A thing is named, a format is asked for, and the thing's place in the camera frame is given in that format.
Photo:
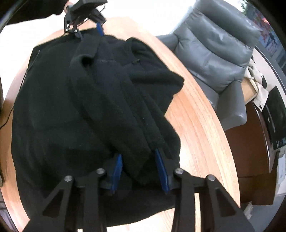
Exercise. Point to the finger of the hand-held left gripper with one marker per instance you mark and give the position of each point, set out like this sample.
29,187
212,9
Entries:
72,22
99,29

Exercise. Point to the beige jacket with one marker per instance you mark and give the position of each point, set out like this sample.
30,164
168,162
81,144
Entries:
260,89

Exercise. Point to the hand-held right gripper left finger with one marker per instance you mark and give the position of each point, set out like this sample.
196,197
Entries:
116,171

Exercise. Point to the person's left forearm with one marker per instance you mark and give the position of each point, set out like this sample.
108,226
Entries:
33,9

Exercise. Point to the black microwave oven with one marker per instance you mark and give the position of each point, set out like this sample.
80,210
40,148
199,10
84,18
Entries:
276,120

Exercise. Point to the grey leather armchair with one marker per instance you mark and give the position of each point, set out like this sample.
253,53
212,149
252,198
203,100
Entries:
214,49

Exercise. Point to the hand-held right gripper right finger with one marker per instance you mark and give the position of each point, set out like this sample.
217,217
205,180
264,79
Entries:
162,171

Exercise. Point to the dark wooden cabinet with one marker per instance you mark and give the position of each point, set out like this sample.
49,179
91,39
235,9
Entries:
245,151

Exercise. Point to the black fleece jacket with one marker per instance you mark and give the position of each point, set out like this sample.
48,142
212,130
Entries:
55,111

